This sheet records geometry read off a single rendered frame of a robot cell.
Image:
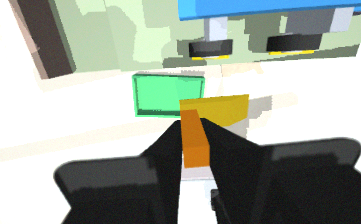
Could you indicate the blue trolley with black wheels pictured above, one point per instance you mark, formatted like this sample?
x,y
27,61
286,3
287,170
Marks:
x,y
307,21

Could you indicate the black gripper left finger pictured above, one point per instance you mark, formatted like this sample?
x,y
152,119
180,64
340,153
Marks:
x,y
154,174

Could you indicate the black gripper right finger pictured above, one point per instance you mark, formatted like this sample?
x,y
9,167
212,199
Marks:
x,y
243,169

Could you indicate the green tray floor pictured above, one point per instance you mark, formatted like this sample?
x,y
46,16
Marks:
x,y
163,95

